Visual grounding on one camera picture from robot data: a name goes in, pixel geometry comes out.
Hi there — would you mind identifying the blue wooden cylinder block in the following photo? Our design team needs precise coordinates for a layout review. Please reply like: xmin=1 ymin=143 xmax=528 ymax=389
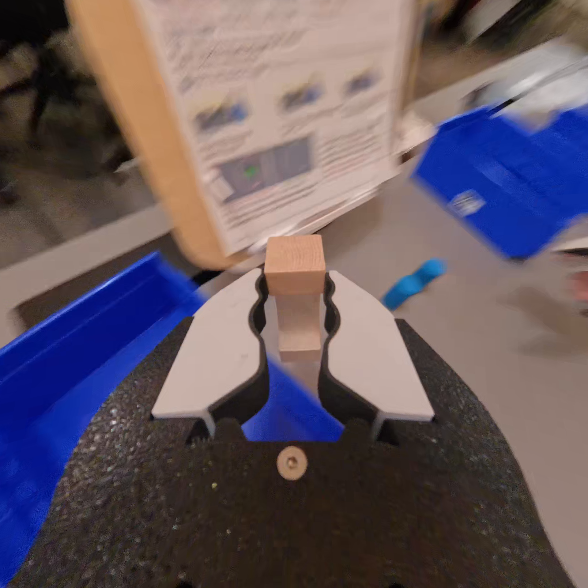
xmin=382 ymin=258 xmax=447 ymax=311

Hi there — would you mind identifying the natural wooden arch block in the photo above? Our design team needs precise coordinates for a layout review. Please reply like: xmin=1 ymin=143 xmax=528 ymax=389
xmin=265 ymin=235 xmax=327 ymax=364

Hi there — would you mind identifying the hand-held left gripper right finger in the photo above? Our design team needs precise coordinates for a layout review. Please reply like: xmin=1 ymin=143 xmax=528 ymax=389
xmin=318 ymin=270 xmax=435 ymax=435

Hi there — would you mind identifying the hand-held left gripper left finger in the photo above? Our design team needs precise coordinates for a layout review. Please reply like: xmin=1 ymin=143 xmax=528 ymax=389
xmin=152 ymin=268 xmax=269 ymax=435

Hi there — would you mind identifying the blue plastic storage bin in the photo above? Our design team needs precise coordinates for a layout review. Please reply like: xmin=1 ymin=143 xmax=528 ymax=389
xmin=0 ymin=250 xmax=345 ymax=588
xmin=411 ymin=106 xmax=588 ymax=260

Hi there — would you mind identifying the printed instruction sheet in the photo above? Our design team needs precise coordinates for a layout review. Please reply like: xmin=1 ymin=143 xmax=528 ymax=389
xmin=138 ymin=0 xmax=412 ymax=258

